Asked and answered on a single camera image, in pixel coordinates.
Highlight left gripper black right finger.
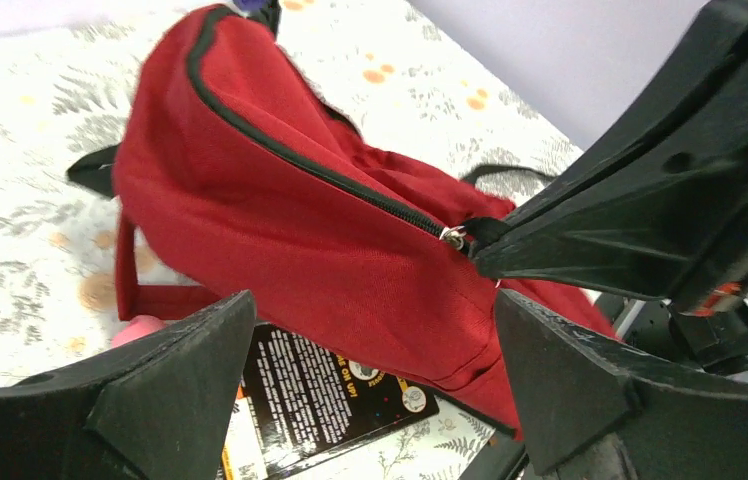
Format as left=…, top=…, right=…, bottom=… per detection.
left=494, top=290, right=748, bottom=480

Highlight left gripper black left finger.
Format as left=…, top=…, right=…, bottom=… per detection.
left=0, top=291, right=256, bottom=479

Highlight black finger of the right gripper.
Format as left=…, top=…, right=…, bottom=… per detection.
left=469, top=1, right=748, bottom=312

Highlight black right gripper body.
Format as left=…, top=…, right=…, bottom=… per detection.
left=592, top=264, right=748, bottom=379

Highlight black card game box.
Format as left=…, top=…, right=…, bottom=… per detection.
left=216, top=323, right=439, bottom=479

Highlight red student backpack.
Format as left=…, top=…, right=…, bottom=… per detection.
left=66, top=3, right=617, bottom=442

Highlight pink capped marker set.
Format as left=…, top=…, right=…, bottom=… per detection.
left=110, top=315, right=167, bottom=348

